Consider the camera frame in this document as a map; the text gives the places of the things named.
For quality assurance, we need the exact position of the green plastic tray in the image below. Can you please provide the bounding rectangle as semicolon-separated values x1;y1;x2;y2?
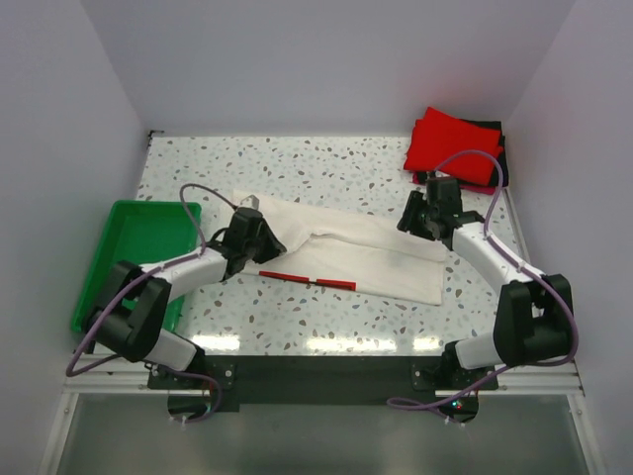
70;200;202;333

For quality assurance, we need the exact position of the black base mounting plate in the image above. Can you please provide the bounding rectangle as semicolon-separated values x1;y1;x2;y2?
147;356;498;422

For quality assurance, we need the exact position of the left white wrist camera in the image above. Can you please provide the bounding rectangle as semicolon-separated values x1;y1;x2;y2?
239;194;260;210

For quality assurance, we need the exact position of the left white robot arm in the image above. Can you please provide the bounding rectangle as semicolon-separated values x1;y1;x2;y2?
81;207;286;388

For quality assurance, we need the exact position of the red folded t shirt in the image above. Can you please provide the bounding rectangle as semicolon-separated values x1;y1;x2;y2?
404;105;501;186

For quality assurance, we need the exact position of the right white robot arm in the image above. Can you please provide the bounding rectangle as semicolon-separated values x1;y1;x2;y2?
398;177;579;389

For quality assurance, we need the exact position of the white t shirt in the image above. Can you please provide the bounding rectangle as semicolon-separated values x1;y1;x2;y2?
232;189;447;306

